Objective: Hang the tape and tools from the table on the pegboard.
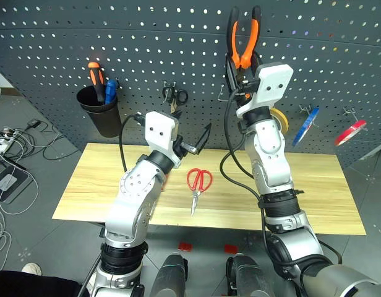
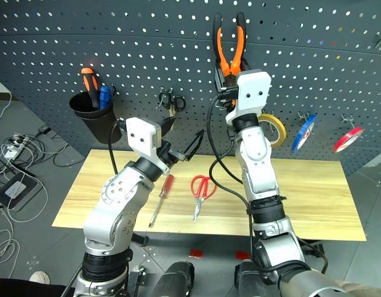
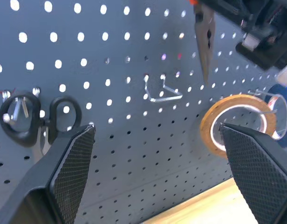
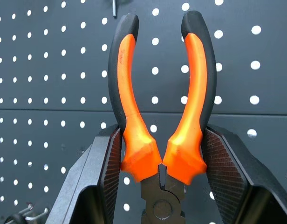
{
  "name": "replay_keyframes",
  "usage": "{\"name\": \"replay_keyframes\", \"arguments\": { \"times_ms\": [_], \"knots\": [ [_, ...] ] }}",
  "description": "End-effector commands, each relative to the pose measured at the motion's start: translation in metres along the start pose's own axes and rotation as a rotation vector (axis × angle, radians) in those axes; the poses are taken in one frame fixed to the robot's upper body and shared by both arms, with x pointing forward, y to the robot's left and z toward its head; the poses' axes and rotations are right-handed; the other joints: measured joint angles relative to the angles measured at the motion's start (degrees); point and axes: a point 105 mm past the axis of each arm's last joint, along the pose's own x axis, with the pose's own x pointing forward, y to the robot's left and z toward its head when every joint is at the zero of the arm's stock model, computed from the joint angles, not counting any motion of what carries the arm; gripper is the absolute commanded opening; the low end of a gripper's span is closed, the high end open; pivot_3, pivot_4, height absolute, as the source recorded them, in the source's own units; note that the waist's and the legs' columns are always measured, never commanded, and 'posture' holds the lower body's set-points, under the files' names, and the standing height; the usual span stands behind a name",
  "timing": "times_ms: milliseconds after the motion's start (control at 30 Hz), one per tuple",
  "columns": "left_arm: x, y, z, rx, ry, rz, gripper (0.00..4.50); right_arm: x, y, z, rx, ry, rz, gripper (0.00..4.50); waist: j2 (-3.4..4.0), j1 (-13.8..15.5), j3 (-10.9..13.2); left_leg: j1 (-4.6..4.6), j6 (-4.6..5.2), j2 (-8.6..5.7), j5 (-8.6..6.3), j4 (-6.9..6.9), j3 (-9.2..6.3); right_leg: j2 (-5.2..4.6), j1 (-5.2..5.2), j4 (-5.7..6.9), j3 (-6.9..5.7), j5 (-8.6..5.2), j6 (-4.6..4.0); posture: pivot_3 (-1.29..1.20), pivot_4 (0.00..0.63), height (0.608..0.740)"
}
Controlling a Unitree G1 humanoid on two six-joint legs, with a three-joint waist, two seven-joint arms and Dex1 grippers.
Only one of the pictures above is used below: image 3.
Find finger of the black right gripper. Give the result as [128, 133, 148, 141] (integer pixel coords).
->
[199, 0, 254, 27]

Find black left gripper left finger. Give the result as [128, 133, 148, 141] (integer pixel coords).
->
[0, 124, 96, 224]

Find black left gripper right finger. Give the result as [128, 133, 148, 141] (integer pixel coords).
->
[219, 123, 287, 224]

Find orange handled needle nose pliers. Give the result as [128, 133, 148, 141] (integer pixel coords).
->
[187, 0, 216, 86]

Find dark grey perforated pegboard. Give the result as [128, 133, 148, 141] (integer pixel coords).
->
[0, 0, 287, 224]

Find clear tape roll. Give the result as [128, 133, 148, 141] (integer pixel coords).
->
[266, 92, 287, 140]

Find amber tape roll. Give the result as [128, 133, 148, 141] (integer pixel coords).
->
[199, 94, 277, 160]

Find silver straight peg hook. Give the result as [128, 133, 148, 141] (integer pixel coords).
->
[247, 88, 278, 115]

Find silver double prong peg hook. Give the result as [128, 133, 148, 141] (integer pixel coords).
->
[2, 87, 41, 122]

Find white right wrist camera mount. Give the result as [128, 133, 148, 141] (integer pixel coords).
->
[275, 61, 287, 85]

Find black handled scissors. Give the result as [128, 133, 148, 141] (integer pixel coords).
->
[0, 92, 82, 164]

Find silver wire loop peg hook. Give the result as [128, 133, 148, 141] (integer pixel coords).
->
[143, 74, 183, 103]

